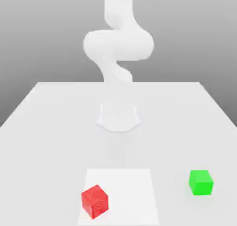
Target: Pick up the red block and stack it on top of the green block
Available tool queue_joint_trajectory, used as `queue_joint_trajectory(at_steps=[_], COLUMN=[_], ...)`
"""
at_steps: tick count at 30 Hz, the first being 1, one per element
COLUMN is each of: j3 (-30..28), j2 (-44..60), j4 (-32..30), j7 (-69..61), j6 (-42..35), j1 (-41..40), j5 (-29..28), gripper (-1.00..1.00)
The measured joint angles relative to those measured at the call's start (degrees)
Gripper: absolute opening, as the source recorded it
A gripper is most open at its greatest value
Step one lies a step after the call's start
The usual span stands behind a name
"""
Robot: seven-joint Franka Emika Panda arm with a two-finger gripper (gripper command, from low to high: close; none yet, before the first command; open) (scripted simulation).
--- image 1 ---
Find small red cube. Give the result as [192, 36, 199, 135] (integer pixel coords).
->
[81, 184, 109, 220]

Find small green cube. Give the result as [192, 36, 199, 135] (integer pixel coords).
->
[188, 170, 214, 196]

